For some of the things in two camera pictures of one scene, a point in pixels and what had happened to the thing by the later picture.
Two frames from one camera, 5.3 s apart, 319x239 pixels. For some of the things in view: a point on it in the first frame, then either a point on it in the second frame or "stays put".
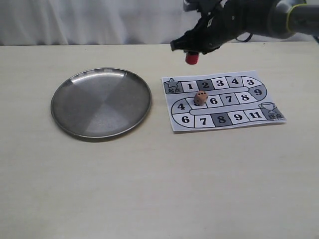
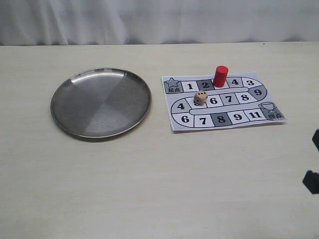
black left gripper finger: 192,41 -> 315,138
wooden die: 201,98 stays put
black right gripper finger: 210,48 -> 311,180
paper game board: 235,98 stays put
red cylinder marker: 192,58 -> 220,76
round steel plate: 101,102 stays put
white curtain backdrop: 90,22 stays put
